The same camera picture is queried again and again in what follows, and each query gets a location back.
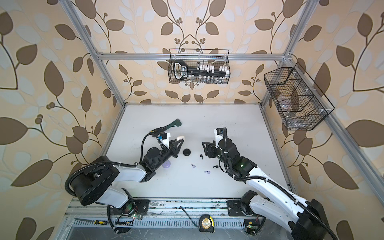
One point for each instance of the green black rivet tool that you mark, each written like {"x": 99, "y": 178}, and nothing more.
{"x": 175, "y": 123}

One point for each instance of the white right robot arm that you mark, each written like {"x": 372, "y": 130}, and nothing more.
{"x": 303, "y": 219}

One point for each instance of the black wire basket with tools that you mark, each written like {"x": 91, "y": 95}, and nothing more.
{"x": 216, "y": 57}

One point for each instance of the purple earbud charging case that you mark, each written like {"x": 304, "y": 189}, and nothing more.
{"x": 166, "y": 164}

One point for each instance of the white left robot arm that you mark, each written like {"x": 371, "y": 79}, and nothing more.
{"x": 94, "y": 183}

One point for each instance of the black socket set holder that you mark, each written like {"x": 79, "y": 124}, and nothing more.
{"x": 183, "y": 71}

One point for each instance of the black round charging case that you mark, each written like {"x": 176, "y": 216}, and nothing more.
{"x": 186, "y": 152}

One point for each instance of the aluminium frame post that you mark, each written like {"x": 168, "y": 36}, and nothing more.
{"x": 69, "y": 9}

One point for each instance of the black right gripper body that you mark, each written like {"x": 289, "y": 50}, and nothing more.
{"x": 214, "y": 152}

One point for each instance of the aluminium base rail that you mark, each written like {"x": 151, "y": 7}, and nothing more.
{"x": 166, "y": 213}

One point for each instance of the yellow black tape measure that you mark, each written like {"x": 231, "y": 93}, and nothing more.
{"x": 206, "y": 224}

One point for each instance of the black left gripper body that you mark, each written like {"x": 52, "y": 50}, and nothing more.
{"x": 171, "y": 150}

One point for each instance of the black yellow screwdriver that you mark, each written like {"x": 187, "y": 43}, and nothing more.
{"x": 156, "y": 131}

